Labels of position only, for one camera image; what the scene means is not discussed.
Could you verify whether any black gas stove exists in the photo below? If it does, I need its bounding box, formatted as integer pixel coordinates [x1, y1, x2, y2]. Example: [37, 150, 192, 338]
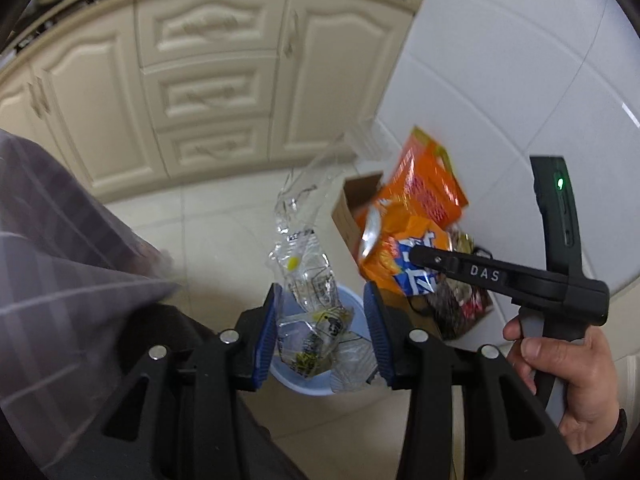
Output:
[15, 0, 131, 53]

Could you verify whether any clear plastic wrapper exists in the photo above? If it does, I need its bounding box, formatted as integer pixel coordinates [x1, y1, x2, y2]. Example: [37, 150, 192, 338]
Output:
[272, 132, 381, 393]

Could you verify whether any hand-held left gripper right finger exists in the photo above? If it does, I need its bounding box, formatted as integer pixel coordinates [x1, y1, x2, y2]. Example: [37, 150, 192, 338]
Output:
[363, 281, 586, 480]

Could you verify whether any brown cardboard box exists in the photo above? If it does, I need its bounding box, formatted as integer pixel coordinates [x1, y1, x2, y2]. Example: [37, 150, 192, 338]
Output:
[331, 172, 496, 343]

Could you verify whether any light blue plastic bin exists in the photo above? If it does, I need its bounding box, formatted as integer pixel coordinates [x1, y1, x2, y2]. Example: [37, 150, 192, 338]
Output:
[270, 287, 366, 397]

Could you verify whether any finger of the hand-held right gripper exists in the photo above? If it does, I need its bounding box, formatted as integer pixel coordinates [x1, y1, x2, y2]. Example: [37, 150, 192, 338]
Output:
[411, 243, 522, 297]

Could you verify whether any cream kitchen cabinet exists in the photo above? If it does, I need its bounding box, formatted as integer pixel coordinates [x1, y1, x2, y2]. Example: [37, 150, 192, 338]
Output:
[0, 0, 426, 201]

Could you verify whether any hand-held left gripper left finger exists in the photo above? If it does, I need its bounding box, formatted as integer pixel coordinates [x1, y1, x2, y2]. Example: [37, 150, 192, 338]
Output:
[45, 282, 278, 480]

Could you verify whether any person's right forearm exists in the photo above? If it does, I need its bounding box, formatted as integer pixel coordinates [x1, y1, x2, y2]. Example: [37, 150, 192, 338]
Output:
[575, 407, 628, 468]

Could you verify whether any orange snack bag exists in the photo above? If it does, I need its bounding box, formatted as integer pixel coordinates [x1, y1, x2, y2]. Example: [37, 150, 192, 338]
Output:
[356, 200, 453, 297]

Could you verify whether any person's right hand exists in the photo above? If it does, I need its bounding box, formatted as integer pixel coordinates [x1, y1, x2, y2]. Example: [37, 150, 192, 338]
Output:
[502, 317, 626, 453]

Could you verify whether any gold and black snack packet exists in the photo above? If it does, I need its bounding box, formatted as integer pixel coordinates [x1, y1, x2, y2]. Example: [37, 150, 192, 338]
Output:
[410, 227, 496, 341]

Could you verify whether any grey checked tablecloth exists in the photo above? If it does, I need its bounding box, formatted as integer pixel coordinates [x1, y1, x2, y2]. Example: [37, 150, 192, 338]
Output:
[0, 130, 183, 466]

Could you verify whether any large orange bag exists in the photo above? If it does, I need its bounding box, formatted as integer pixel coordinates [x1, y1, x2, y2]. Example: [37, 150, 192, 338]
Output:
[382, 126, 469, 226]

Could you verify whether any cream cabinet drawer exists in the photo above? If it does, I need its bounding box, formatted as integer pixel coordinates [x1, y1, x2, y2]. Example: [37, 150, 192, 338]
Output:
[135, 0, 288, 68]
[142, 57, 278, 126]
[157, 120, 273, 178]

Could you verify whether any cream cabinet door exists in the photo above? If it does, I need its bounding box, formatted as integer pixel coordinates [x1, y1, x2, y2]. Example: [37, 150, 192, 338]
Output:
[30, 10, 166, 188]
[272, 0, 413, 166]
[0, 67, 51, 133]

